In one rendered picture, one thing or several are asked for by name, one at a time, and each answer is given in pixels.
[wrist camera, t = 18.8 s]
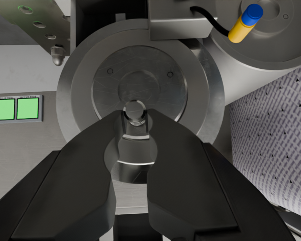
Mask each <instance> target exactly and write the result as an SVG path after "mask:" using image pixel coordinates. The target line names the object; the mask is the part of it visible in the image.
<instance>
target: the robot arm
mask: <svg viewBox="0 0 301 241"><path fill-rule="evenodd" d="M127 121H128V120H127V119H126V118H125V116H124V111H123V110H116V111H114V112H112V113H110V114H109V115H107V116H105V117H104V118H102V119H100V120H99V121H97V122H95V123H94V124H92V125H91V126H89V127H87V128H86V129H84V130H83V131H81V132H80V133H79V134H78V135H76V136H75V137H74V138H73V139H72V140H70V141H69V142H68V143H67V144H66V145H65V146H64V147H63V148H62V149H61V150H57V151H52V152H51V153H50V154H49V155H47V156H46V157H45V158H44V159H43V160H42V161H41V162H40V163H39V164H38V165H37V166H36V167H35V168H34V169H33V170H31V171H30V172H29V173H28V174H27V175H26V176H25V177H24V178H23V179H22V180H21V181H19V182H18V183H17V184H16V185H15V186H14V187H13V188H12V189H11V190H10V191H8V192H7V193H6V194H5V195H4V196H3V197H2V198H1V199H0V241H96V240H97V239H99V238H100V237H101V236H103V235H104V234H106V233H107V232H108V231H109V230H110V229H111V228H112V227H113V225H114V220H115V212H116V202H117V200H116V195H115V191H114V187H113V182H112V178H111V170H112V168H113V166H114V165H115V163H116V162H117V161H118V160H119V157H120V156H119V150H118V143H119V141H120V139H121V138H122V137H123V135H125V134H126V131H127ZM145 123H146V133H148V134H149V139H150V157H151V159H152V160H153V161H154V164H153V166H152V167H151V168H150V169H149V171H148V172H147V202H148V214H149V223H150V225H151V227H152V228H153V229H155V230H156V231H157V232H159V233H160V234H162V235H163V236H165V237H166V238H168V239H169V240H171V241H296V240H295V238H294V236H293V234H292V233H291V231H290V230H289V228H288V226H287V225H286V223H285V222H284V221H283V219H282V218H281V216H280V215H279V214H278V212H277V211H276V210H275V208H274V207H273V206H272V205H271V204H270V202H269V201H268V200H267V199H266V198H265V196H264V195H263V194H262V193H261V192H260V191H259V190H258V189H257V188H256V187H255V186H254V185H253V184H252V183H251V182H250V181H249V180H248V179H247V178H246V177H245V176H244V175H243V174H242V173H241V172H240V171H238V170H237V169H236V168H235V167H234V166H233V165H232V164H231V163H230V162H229V161H228V160H227V159H226V158H225V157H224V156H223V155H222V154H221V153H220V152H219V151H218V150H217V149H216V148H215V147H213V146H212V145H211V143H209V142H205V143H204V142H203V141H202V140H201V139H200V138H199V137H198V136H196V135H195V134H194V133H193V132H192V131H191V130H189V129H188V128H186V127H185V126H183V125H181V124H180V123H178V122H176V121H175V120H173V119H171V118H169V117H168V116H166V115H164V114H162V113H160V112H159V111H157V110H155V109H148V110H145Z"/></svg>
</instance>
